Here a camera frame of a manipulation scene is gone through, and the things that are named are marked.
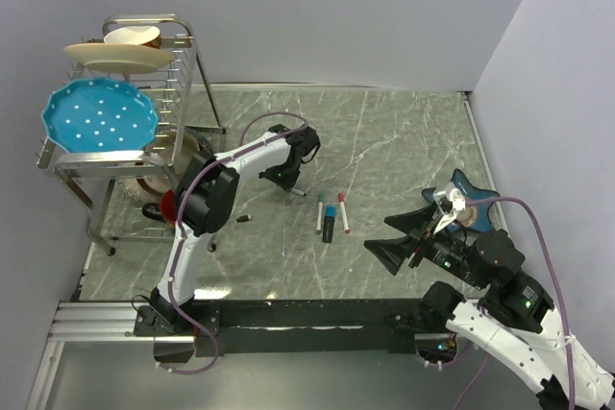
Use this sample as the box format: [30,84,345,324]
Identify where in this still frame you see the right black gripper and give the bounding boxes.
[361,199,486,287]

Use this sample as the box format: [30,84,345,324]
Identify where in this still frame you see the white pen black tip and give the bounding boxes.
[289,188,307,197]

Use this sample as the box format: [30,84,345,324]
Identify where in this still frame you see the white pen red tip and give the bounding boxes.
[339,199,351,234]

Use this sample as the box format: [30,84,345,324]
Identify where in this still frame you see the black marker blue tip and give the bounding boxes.
[322,215,335,243]

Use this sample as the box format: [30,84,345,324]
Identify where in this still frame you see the white pen green tip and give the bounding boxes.
[315,199,324,234]

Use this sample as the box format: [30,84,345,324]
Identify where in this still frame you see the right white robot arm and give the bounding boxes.
[364,205,614,409]

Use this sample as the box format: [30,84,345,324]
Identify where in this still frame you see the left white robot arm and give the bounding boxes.
[149,124,321,335]

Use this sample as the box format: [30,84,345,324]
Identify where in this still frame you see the blue star-shaped dish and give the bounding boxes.
[446,168,499,233]

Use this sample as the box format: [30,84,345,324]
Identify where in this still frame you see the cream deep bowl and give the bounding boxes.
[143,127,209,194]

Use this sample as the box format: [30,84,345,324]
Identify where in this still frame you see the red mug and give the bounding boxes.
[141,190,177,226]

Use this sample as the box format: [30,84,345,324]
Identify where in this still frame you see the patterned rim plate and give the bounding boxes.
[117,127,217,203]

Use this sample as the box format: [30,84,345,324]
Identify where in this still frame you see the metal dish rack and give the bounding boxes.
[37,14,226,255]

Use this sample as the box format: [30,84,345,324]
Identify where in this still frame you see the white and red bowl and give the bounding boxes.
[103,26,161,49]

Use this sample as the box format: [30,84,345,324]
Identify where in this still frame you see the cream flat plate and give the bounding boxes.
[63,43,175,74]

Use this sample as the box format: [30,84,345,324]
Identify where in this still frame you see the blue polka dot plate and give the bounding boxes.
[41,78,159,154]

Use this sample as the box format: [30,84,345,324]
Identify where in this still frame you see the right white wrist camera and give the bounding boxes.
[432,181,466,235]

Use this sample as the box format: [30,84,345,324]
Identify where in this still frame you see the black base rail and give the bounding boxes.
[134,297,457,366]

